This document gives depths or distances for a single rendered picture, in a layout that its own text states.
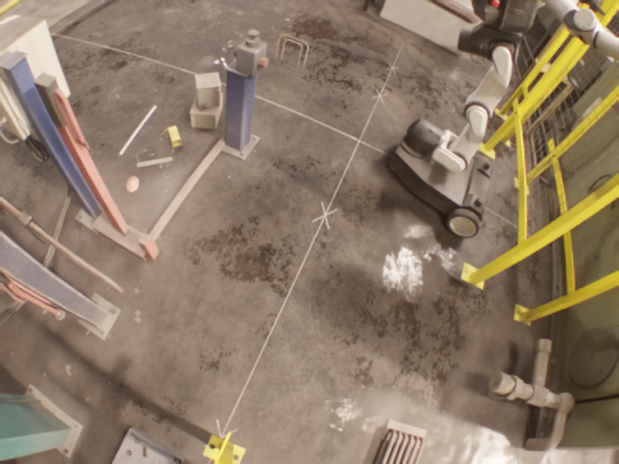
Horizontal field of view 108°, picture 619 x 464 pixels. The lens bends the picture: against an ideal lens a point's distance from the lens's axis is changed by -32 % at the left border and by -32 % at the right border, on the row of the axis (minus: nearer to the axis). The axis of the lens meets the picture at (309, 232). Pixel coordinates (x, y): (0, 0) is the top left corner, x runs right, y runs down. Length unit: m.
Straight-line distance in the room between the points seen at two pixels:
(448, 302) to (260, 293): 0.99
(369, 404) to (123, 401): 1.07
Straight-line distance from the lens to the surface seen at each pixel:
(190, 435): 1.46
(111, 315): 1.56
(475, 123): 1.73
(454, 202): 1.91
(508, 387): 1.68
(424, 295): 1.75
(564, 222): 1.41
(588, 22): 1.16
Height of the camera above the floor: 1.43
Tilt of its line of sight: 61 degrees down
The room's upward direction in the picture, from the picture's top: 25 degrees clockwise
